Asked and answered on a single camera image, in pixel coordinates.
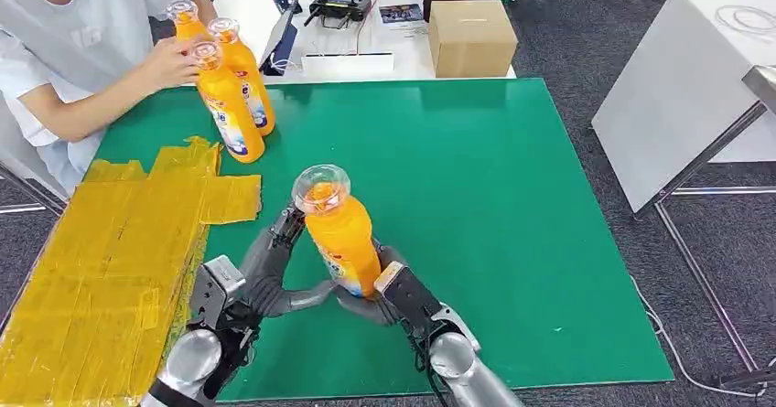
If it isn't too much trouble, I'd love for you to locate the person's right hand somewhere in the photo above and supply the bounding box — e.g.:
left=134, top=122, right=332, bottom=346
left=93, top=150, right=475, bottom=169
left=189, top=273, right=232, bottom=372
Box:
left=140, top=36, right=201, bottom=91

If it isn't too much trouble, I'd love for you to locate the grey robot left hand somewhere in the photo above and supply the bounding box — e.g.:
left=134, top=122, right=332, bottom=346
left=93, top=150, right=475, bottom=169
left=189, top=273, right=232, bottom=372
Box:
left=237, top=204, right=339, bottom=320

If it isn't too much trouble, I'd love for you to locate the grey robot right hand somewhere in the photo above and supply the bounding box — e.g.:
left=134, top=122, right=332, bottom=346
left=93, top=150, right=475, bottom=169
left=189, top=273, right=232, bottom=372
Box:
left=331, top=243, right=409, bottom=327

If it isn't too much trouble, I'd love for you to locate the orange drink bottle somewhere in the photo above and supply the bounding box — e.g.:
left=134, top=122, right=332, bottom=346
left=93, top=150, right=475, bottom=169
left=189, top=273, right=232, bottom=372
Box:
left=290, top=163, right=383, bottom=300
left=191, top=41, right=266, bottom=165
left=165, top=0, right=211, bottom=46
left=208, top=16, right=277, bottom=137

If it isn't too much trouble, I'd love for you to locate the tablet in dark case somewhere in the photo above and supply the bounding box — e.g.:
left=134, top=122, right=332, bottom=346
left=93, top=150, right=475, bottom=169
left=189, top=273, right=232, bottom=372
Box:
left=259, top=0, right=302, bottom=78

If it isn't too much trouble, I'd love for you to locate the person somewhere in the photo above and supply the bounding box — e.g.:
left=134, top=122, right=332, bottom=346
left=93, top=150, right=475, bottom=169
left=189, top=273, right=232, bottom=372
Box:
left=0, top=0, right=219, bottom=197

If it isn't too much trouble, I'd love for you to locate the green mat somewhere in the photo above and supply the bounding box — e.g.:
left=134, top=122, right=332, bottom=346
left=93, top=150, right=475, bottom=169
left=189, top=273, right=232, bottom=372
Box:
left=93, top=78, right=675, bottom=403

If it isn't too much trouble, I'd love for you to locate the yellow taped sheet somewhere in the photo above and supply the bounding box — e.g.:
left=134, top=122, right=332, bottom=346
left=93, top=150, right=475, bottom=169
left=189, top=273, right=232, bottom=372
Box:
left=0, top=136, right=263, bottom=407

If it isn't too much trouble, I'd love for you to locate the flat white box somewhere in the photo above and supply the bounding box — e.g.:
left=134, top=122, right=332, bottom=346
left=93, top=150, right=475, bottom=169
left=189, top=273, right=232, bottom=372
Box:
left=299, top=52, right=396, bottom=82

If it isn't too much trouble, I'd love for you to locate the black remote controller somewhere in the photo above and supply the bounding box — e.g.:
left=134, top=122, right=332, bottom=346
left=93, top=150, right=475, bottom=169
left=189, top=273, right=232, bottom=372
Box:
left=303, top=0, right=374, bottom=30

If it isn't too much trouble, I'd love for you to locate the printed booklet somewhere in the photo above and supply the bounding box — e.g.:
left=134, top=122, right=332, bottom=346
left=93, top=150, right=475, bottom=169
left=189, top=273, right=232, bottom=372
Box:
left=378, top=3, right=426, bottom=26

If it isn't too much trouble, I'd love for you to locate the white desk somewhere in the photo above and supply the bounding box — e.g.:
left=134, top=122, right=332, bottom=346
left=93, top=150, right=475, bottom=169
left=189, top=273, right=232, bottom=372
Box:
left=181, top=0, right=518, bottom=87

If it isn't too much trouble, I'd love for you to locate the brown cardboard box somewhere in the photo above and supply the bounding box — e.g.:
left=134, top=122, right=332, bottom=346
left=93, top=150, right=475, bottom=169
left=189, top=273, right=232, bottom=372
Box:
left=427, top=0, right=520, bottom=80

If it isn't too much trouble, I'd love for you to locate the white side table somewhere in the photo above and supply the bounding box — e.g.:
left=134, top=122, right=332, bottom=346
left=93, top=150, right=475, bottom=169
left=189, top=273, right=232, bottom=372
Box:
left=590, top=0, right=776, bottom=215

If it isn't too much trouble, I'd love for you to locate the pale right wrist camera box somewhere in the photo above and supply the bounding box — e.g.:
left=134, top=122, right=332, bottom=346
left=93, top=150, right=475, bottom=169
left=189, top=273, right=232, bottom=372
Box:
left=372, top=261, right=446, bottom=333

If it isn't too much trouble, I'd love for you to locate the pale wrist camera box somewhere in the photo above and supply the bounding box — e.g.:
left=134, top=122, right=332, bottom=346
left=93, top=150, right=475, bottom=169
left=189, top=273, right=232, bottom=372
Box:
left=188, top=254, right=248, bottom=330
left=372, top=261, right=446, bottom=333

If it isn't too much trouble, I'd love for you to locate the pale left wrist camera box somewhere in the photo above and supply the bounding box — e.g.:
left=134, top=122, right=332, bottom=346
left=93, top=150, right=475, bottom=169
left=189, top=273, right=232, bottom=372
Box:
left=188, top=254, right=248, bottom=330

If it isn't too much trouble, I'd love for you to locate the thin red cable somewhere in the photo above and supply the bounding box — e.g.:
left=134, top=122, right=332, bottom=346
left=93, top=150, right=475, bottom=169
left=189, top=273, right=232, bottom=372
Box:
left=353, top=0, right=381, bottom=56

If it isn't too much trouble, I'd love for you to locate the white floor cable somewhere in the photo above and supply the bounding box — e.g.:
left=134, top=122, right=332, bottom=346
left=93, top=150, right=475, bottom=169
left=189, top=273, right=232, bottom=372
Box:
left=629, top=274, right=766, bottom=400

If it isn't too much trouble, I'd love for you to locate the steel table frame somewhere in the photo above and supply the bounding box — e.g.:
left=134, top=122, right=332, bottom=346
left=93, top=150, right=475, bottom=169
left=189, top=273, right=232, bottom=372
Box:
left=630, top=64, right=776, bottom=374

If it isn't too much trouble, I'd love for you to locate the coiled white cable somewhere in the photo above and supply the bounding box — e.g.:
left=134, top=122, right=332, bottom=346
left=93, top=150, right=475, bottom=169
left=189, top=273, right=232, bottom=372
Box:
left=715, top=4, right=776, bottom=38

